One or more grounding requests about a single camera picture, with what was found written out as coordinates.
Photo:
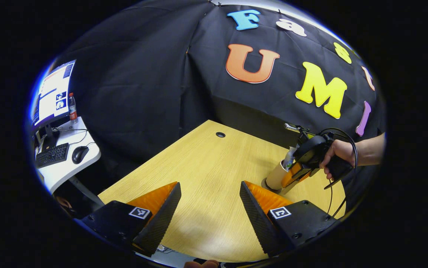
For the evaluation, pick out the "beige cup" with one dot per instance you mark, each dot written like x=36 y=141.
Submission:
x=275 y=178

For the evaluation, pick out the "white toothpaste tube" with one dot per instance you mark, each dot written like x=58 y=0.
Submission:
x=289 y=159

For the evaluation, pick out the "black computer mouse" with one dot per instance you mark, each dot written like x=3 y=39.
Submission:
x=80 y=155

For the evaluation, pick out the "plastic water bottle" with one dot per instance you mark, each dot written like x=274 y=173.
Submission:
x=73 y=109

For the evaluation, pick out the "computer monitor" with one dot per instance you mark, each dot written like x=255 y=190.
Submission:
x=53 y=96

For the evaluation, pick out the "brown round coaster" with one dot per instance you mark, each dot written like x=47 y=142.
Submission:
x=264 y=184

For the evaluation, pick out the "black keyboard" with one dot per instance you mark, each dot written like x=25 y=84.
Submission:
x=51 y=155

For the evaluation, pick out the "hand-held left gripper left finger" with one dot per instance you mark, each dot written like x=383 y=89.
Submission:
x=161 y=221

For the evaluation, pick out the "white side desk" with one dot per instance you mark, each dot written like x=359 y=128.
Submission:
x=65 y=173

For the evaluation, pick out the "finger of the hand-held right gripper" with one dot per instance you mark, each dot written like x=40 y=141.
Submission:
x=295 y=174

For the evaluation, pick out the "black backdrop cloth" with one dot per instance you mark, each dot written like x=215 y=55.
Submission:
x=143 y=85

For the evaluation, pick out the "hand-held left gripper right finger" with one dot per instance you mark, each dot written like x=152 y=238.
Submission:
x=256 y=221

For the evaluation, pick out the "wooden desktop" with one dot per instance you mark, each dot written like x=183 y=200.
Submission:
x=206 y=175

